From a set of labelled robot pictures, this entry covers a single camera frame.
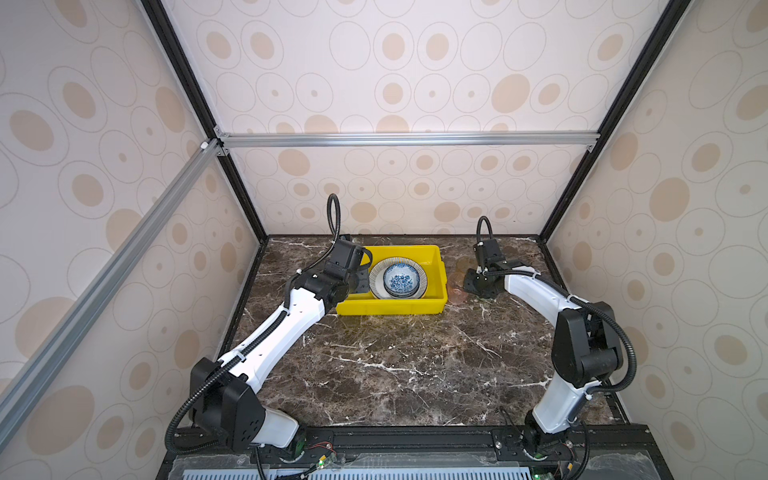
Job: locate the pink translucent cup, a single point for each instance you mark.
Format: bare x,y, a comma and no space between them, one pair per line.
457,296

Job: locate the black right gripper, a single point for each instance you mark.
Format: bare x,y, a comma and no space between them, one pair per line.
469,284

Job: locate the white black-striped-rim plate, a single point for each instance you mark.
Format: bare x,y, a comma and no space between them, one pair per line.
376,278

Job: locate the diagonal aluminium frame bar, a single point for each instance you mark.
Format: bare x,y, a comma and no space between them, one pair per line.
44,366

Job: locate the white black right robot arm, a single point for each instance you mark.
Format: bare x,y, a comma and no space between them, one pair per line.
591,353

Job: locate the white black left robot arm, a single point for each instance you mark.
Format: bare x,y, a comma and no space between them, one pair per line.
223,408

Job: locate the yellow plastic bin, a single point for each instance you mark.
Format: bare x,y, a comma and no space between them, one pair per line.
433,301

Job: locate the amber translucent cup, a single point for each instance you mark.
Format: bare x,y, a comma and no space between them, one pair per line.
464,264

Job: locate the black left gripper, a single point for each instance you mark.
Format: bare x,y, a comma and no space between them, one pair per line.
361,270

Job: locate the horizontal aluminium frame bar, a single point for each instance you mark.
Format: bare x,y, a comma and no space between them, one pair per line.
421,139

